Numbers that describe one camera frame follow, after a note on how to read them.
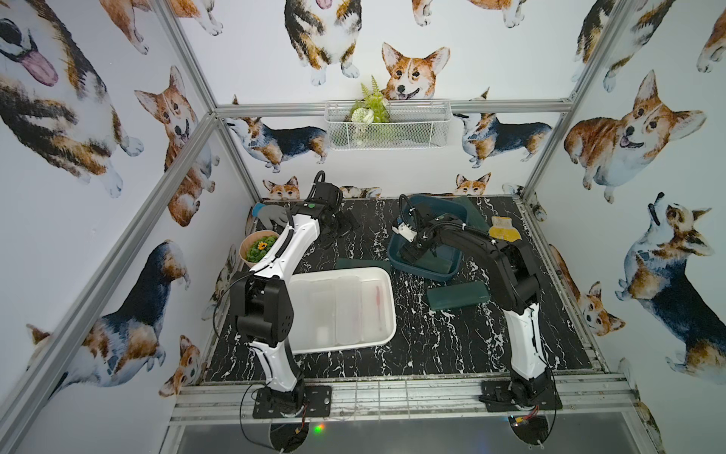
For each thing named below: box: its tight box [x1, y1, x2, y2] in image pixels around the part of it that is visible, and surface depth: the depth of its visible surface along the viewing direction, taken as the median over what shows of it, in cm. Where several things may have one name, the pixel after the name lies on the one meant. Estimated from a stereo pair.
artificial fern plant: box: [349, 74, 391, 146], surface depth 86 cm
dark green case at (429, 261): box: [414, 248, 453, 274], surface depth 97 cm
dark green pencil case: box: [334, 258, 391, 272], surface depth 103 cm
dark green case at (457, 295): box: [427, 280, 491, 311], surface depth 93 cm
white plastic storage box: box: [287, 267, 398, 355], surface depth 89 cm
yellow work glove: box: [488, 215, 523, 243], surface depth 112 cm
